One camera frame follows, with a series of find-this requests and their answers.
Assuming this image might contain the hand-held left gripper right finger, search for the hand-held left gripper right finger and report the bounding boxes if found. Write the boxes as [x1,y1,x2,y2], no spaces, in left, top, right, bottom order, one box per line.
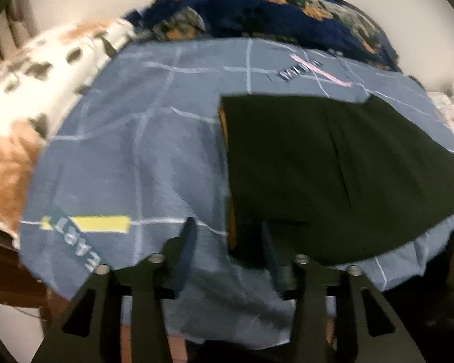
[260,221,428,363]

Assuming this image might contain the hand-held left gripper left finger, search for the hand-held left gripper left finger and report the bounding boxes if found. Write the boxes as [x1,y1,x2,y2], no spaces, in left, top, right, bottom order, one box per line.
[30,217,199,363]

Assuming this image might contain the black pants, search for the black pants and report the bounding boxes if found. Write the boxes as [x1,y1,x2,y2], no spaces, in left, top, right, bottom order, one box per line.
[217,93,454,267]

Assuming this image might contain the blue grid bedsheet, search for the blue grid bedsheet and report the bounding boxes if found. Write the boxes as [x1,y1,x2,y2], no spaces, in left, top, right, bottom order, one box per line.
[13,38,454,350]

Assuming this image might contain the white floral quilt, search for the white floral quilt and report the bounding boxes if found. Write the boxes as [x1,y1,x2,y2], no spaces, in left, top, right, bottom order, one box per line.
[0,19,137,240]

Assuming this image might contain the navy animal print blanket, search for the navy animal print blanket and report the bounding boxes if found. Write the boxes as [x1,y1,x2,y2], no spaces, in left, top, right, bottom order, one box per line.
[123,0,400,72]

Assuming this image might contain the wooden bed frame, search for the wooden bed frame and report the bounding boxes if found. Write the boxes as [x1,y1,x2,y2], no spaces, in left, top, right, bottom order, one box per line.
[0,221,61,311]

